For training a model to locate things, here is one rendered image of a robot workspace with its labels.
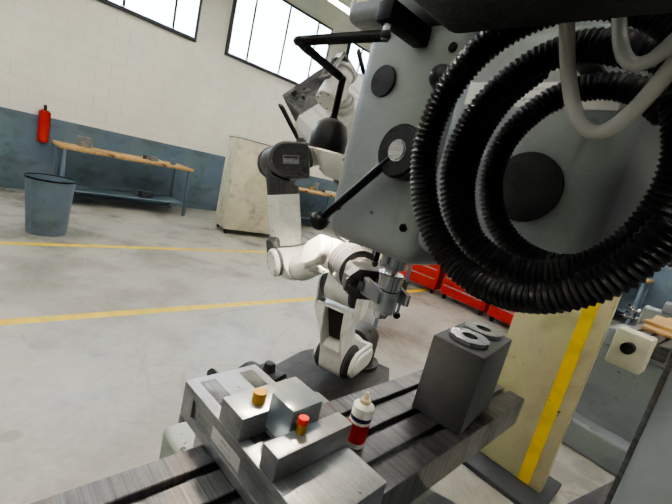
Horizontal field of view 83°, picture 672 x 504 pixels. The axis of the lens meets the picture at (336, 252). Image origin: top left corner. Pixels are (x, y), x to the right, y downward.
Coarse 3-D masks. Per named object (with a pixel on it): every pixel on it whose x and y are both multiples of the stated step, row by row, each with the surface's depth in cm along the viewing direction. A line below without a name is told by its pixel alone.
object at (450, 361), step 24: (456, 336) 85; (480, 336) 88; (504, 336) 97; (432, 360) 86; (456, 360) 83; (480, 360) 80; (504, 360) 97; (432, 384) 87; (456, 384) 83; (480, 384) 83; (432, 408) 87; (456, 408) 83; (480, 408) 92; (456, 432) 83
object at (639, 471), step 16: (656, 400) 29; (656, 416) 23; (640, 432) 29; (656, 432) 23; (640, 448) 24; (656, 448) 23; (624, 464) 30; (640, 464) 24; (656, 464) 23; (624, 480) 25; (640, 480) 23; (656, 480) 23; (608, 496) 31; (624, 496) 24; (640, 496) 23; (656, 496) 23
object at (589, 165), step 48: (528, 48) 39; (528, 96) 39; (528, 144) 39; (576, 144) 36; (624, 144) 34; (528, 192) 38; (576, 192) 36; (624, 192) 36; (528, 240) 38; (576, 240) 36
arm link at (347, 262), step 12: (348, 252) 75; (360, 252) 75; (336, 264) 76; (348, 264) 71; (360, 264) 71; (336, 276) 76; (348, 276) 66; (360, 276) 67; (372, 276) 68; (348, 288) 67
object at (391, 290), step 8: (376, 280) 65; (384, 280) 63; (384, 288) 64; (392, 288) 63; (400, 288) 64; (384, 296) 64; (392, 296) 64; (376, 304) 64; (384, 304) 64; (392, 304) 64; (376, 312) 64; (384, 312) 64; (392, 312) 65
